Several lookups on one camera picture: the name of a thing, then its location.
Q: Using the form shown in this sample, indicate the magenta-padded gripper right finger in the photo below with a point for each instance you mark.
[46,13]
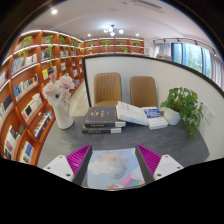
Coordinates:
[168,165]

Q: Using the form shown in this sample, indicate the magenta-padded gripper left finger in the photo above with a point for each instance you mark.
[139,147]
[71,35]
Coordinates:
[58,166]

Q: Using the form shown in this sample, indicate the pastel cloud-print mouse pad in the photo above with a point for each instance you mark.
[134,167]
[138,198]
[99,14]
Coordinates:
[98,173]

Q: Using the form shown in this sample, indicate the white book with blue cover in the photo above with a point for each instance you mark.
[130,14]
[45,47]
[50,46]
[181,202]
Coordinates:
[156,120]

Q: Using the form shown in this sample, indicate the white vase with pink flowers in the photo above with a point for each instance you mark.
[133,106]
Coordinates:
[63,116]

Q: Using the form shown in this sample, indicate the thick white book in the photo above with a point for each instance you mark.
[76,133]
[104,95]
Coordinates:
[131,113]

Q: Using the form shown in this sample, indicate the green plant in white pot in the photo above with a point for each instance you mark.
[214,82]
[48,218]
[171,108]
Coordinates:
[180,101]

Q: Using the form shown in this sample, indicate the large dark hardcover book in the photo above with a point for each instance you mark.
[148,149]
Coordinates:
[101,116]

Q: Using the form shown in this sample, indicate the tan upholstered chair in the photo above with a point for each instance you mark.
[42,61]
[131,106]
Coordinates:
[143,90]
[107,88]

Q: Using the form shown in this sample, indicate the orange wooden bookshelf unit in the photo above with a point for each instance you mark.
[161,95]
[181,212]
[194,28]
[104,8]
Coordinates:
[23,93]

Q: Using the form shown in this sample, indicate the window with curtains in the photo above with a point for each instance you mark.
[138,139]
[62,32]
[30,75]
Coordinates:
[195,58]

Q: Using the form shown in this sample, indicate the ceiling chandelier light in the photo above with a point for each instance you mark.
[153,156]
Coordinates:
[112,30]

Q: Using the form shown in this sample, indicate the white wall socket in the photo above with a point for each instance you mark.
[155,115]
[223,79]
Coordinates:
[209,116]

